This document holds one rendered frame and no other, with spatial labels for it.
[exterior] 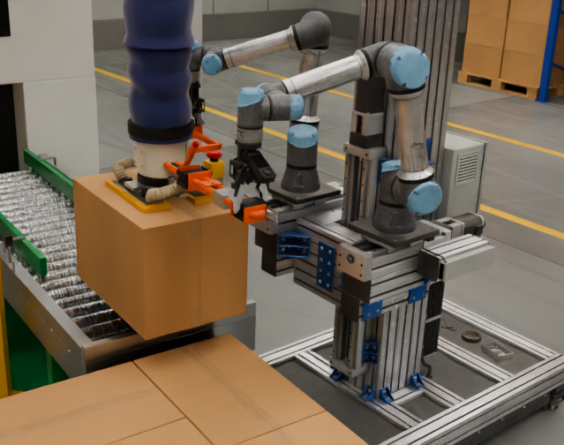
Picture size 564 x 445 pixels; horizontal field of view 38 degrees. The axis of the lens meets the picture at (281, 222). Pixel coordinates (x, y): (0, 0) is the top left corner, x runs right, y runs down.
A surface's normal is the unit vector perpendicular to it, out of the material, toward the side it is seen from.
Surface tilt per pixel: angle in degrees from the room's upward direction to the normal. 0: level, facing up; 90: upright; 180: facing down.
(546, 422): 0
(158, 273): 90
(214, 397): 0
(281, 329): 0
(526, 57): 90
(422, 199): 98
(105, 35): 90
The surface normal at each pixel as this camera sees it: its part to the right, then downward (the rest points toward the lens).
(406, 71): 0.31, 0.23
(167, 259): 0.57, 0.31
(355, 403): 0.04, -0.93
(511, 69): -0.78, 0.20
